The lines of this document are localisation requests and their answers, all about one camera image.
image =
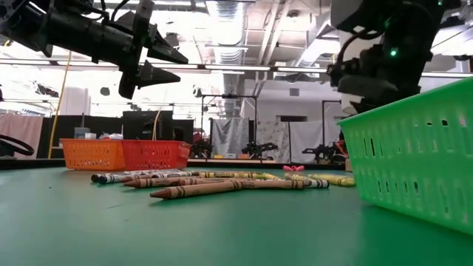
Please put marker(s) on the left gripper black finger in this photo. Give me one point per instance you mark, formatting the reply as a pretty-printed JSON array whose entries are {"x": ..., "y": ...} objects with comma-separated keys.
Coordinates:
[
  {"x": 155, "y": 75},
  {"x": 166, "y": 48}
]

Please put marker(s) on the grey crayon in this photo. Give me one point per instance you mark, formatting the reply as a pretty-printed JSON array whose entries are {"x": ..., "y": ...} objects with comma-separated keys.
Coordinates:
[
  {"x": 316, "y": 183},
  {"x": 107, "y": 180},
  {"x": 111, "y": 175},
  {"x": 173, "y": 174}
]

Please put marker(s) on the brown crayon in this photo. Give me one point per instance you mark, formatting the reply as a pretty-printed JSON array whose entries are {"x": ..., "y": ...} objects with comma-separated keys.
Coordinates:
[
  {"x": 273, "y": 184},
  {"x": 199, "y": 189},
  {"x": 221, "y": 181},
  {"x": 159, "y": 182}
]

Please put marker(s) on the yellow crayon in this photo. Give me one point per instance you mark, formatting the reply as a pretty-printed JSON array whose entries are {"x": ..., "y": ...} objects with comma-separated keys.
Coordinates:
[
  {"x": 271, "y": 176},
  {"x": 295, "y": 176},
  {"x": 332, "y": 180},
  {"x": 229, "y": 174}
]

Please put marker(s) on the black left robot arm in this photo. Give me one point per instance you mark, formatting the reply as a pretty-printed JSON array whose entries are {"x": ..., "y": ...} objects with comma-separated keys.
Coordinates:
[{"x": 15, "y": 22}]

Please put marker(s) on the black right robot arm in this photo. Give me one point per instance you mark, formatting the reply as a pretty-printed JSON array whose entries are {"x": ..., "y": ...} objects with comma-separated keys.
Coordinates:
[{"x": 414, "y": 16}]

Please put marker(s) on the background black robot arm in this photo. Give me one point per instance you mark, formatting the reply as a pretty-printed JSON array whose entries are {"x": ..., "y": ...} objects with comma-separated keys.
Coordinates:
[
  {"x": 258, "y": 149},
  {"x": 201, "y": 147},
  {"x": 321, "y": 151}
]

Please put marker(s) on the ceiling light strip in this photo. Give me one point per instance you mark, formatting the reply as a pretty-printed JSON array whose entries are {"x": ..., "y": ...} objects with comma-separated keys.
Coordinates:
[{"x": 236, "y": 68}]

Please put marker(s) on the red plastic basket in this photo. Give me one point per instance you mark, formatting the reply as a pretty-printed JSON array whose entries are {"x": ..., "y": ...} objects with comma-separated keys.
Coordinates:
[{"x": 155, "y": 155}]

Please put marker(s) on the green plastic basket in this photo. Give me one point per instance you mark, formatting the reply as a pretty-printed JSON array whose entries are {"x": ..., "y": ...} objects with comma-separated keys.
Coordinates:
[{"x": 414, "y": 162}]

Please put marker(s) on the pale box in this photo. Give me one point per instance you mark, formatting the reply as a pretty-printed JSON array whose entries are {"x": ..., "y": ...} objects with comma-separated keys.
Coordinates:
[{"x": 82, "y": 132}]

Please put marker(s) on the black partition panel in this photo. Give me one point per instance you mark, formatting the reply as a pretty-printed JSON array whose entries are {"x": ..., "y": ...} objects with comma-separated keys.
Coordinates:
[{"x": 66, "y": 127}]

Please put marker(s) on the grey cloth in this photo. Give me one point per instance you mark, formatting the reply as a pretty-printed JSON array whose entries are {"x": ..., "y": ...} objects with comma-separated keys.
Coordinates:
[{"x": 229, "y": 134}]

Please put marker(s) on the orange plastic basket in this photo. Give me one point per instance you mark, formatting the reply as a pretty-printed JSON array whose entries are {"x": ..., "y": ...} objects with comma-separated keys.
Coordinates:
[{"x": 92, "y": 155}]

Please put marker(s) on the pink cloth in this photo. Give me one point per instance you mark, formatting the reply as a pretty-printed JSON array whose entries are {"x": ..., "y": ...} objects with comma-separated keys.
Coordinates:
[{"x": 20, "y": 134}]

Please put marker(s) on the patterned white cloth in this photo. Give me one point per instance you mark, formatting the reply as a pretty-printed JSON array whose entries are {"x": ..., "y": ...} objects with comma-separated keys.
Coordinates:
[{"x": 271, "y": 140}]

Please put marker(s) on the green table mat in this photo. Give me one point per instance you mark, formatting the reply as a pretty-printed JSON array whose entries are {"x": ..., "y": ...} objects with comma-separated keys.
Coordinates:
[{"x": 148, "y": 229}]

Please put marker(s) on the silver air duct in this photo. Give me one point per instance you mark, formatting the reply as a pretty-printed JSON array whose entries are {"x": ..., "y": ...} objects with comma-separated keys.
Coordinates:
[
  {"x": 229, "y": 37},
  {"x": 314, "y": 51}
]

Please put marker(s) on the black metal frame stand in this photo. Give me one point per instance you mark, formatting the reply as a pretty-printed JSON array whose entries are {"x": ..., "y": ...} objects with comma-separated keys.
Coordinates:
[{"x": 229, "y": 96}]

